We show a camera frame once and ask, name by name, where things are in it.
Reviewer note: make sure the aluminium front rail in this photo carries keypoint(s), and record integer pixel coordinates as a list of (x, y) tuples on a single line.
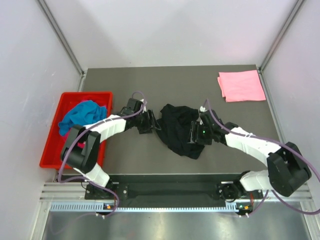
[(72, 191)]

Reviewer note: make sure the pink folded t shirt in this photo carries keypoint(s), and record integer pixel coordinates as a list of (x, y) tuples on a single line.
[(241, 86)]

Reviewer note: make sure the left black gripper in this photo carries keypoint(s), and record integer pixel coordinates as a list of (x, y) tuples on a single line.
[(147, 128)]

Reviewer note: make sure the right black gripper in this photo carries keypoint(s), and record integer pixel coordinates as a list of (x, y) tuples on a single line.
[(199, 125)]

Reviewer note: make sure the red plastic bin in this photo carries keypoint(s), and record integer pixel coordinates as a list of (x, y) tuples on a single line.
[(51, 157)]

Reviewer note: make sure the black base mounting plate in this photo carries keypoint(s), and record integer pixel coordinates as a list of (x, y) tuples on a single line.
[(228, 185)]

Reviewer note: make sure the blue t shirt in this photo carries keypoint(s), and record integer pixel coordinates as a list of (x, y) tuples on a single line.
[(84, 113)]

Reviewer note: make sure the left aluminium frame post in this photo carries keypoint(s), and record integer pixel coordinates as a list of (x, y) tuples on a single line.
[(60, 35)]

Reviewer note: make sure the black t shirt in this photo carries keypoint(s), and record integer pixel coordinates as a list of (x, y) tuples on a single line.
[(175, 125)]

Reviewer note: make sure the right aluminium frame post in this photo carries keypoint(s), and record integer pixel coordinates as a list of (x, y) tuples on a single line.
[(293, 13)]

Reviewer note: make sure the aluminium frame post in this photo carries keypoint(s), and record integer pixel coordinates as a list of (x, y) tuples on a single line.
[(293, 13), (60, 35)]

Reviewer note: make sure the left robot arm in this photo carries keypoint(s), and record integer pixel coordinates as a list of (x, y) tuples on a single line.
[(81, 150)]

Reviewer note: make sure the grey slotted cable duct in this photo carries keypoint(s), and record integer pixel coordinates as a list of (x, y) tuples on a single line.
[(105, 207)]

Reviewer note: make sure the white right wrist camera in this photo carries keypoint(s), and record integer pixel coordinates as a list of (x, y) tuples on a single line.
[(202, 109)]

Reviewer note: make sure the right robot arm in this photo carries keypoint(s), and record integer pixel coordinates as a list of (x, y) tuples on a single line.
[(285, 172)]

